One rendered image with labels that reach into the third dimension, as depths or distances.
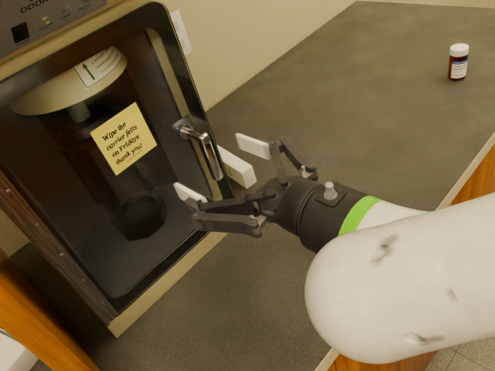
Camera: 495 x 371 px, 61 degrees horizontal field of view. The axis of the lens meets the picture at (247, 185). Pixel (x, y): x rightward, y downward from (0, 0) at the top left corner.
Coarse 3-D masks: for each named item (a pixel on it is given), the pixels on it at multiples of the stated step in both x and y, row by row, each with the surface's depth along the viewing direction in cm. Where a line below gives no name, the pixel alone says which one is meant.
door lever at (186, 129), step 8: (184, 128) 65; (192, 128) 66; (184, 136) 65; (192, 136) 64; (200, 136) 62; (208, 136) 62; (200, 144) 63; (208, 144) 63; (208, 152) 64; (208, 160) 65; (216, 160) 65; (208, 168) 66; (216, 168) 66; (216, 176) 67
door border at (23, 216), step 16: (0, 176) 48; (0, 192) 49; (16, 192) 50; (16, 208) 51; (16, 224) 51; (32, 224) 53; (48, 240) 55; (64, 256) 58; (64, 272) 58; (80, 272) 60; (80, 288) 61; (96, 288) 63; (96, 304) 64
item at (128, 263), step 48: (96, 48) 51; (144, 48) 56; (0, 96) 46; (48, 96) 49; (96, 96) 53; (144, 96) 58; (192, 96) 64; (0, 144) 47; (48, 144) 51; (96, 144) 56; (192, 144) 67; (48, 192) 53; (96, 192) 58; (144, 192) 64; (96, 240) 61; (144, 240) 67; (192, 240) 75; (144, 288) 71
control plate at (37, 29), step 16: (0, 0) 36; (16, 0) 38; (48, 0) 41; (64, 0) 42; (80, 0) 44; (96, 0) 46; (0, 16) 38; (16, 16) 39; (32, 16) 41; (64, 16) 45; (80, 16) 47; (0, 32) 40; (32, 32) 43; (48, 32) 45; (0, 48) 41; (16, 48) 43
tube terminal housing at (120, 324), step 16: (128, 0) 53; (144, 0) 55; (160, 0) 57; (96, 16) 51; (112, 16) 53; (64, 32) 49; (80, 32) 51; (32, 48) 47; (48, 48) 49; (0, 64) 46; (16, 64) 47; (0, 80) 46; (208, 240) 80; (192, 256) 78; (176, 272) 77; (160, 288) 75; (144, 304) 73; (112, 320) 69; (128, 320) 72
